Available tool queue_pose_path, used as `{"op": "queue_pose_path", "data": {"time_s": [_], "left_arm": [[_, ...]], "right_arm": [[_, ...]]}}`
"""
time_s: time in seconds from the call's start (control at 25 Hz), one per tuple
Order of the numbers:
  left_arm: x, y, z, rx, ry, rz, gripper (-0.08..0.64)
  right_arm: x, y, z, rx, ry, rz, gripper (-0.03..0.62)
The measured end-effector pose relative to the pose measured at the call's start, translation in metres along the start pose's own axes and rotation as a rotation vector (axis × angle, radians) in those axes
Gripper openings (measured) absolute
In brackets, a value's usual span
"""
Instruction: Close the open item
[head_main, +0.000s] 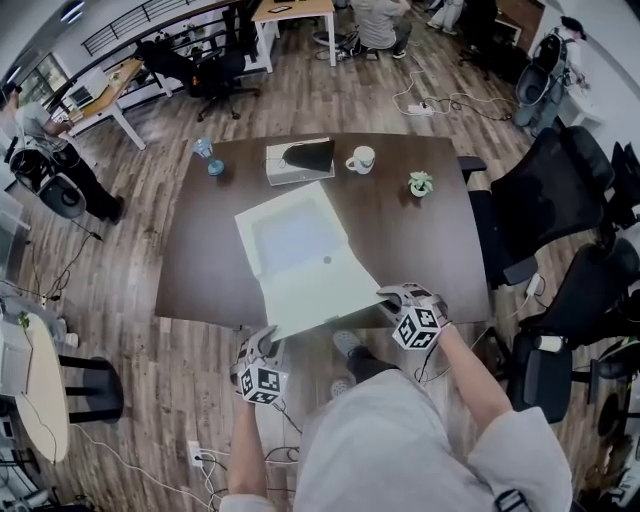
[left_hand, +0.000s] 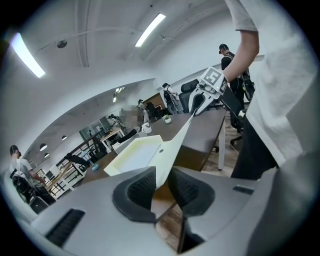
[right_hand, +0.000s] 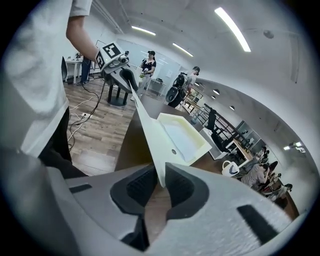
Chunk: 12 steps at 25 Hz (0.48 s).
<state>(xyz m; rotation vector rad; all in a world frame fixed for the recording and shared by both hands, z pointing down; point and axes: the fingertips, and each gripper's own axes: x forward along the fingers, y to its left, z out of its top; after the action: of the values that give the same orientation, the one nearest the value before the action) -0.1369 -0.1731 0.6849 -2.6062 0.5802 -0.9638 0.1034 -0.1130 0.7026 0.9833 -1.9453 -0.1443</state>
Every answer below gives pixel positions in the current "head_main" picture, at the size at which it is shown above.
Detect white mug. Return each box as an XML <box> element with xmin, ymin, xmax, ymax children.
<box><xmin>345</xmin><ymin>145</ymin><xmax>376</xmax><ymax>175</ymax></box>

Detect white box-shaped appliance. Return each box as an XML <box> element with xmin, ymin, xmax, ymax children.
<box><xmin>0</xmin><ymin>319</ymin><xmax>34</xmax><ymax>396</ymax></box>

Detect white floor cable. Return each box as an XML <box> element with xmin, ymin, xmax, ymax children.
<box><xmin>391</xmin><ymin>47</ymin><xmax>436</xmax><ymax>117</ymax></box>
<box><xmin>69</xmin><ymin>423</ymin><xmax>221</xmax><ymax>512</ymax></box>

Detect person's black trousers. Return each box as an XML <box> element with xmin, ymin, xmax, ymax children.
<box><xmin>344</xmin><ymin>347</ymin><xmax>401</xmax><ymax>386</ymax></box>

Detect long wooden desk white legs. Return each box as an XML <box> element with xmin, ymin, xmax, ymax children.
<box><xmin>63</xmin><ymin>57</ymin><xmax>174</xmax><ymax>151</ymax></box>

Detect round beige table black base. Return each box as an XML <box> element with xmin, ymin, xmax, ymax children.
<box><xmin>14</xmin><ymin>312</ymin><xmax>124</xmax><ymax>464</ymax></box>

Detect white countertop oven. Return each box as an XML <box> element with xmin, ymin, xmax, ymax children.
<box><xmin>67</xmin><ymin>67</ymin><xmax>110</xmax><ymax>109</ymax></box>

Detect black bag strap buckle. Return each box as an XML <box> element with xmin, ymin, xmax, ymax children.
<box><xmin>492</xmin><ymin>487</ymin><xmax>531</xmax><ymax>512</ymax></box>

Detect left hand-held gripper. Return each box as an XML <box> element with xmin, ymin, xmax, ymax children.
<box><xmin>229</xmin><ymin>325</ymin><xmax>291</xmax><ymax>407</ymax></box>

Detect black metal railing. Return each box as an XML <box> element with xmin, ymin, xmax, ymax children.
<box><xmin>81</xmin><ymin>0</ymin><xmax>201</xmax><ymax>56</ymax></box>

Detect person's light grey shirt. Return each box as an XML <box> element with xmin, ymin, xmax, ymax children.
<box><xmin>219</xmin><ymin>369</ymin><xmax>574</xmax><ymax>512</ymax></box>

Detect pale green panel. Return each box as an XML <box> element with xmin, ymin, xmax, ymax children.
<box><xmin>234</xmin><ymin>180</ymin><xmax>385</xmax><ymax>342</ymax></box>

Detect black drawstring pouch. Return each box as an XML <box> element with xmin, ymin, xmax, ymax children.
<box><xmin>279</xmin><ymin>140</ymin><xmax>336</xmax><ymax>176</ymax></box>

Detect black mesh office chair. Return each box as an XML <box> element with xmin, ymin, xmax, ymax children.
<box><xmin>135</xmin><ymin>39</ymin><xmax>261</xmax><ymax>123</ymax></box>
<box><xmin>507</xmin><ymin>239</ymin><xmax>640</xmax><ymax>426</ymax></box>
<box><xmin>457</xmin><ymin>124</ymin><xmax>616</xmax><ymax>289</ymax></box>
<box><xmin>457</xmin><ymin>0</ymin><xmax>526</xmax><ymax>81</ymax></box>

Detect person's left forearm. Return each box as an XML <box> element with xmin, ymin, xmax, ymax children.
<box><xmin>227</xmin><ymin>397</ymin><xmax>271</xmax><ymax>499</ymax></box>

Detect dark brown wooden table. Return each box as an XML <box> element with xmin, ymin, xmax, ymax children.
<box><xmin>154</xmin><ymin>132</ymin><xmax>492</xmax><ymax>331</ymax></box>

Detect white rectangular box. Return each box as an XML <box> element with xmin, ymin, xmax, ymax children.
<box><xmin>264</xmin><ymin>138</ymin><xmax>335</xmax><ymax>187</ymax></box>

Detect small potted plant white pot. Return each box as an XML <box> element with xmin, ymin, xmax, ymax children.
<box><xmin>407</xmin><ymin>170</ymin><xmax>435</xmax><ymax>198</ymax></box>

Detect person's right forearm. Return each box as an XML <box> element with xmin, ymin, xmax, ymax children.
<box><xmin>434</xmin><ymin>322</ymin><xmax>514</xmax><ymax>456</ymax></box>

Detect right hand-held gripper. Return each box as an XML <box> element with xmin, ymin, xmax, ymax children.
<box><xmin>377</xmin><ymin>283</ymin><xmax>451</xmax><ymax>352</ymax></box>

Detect light wooden desk white legs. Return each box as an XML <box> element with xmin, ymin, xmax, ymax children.
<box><xmin>251</xmin><ymin>0</ymin><xmax>336</xmax><ymax>75</ymax></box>

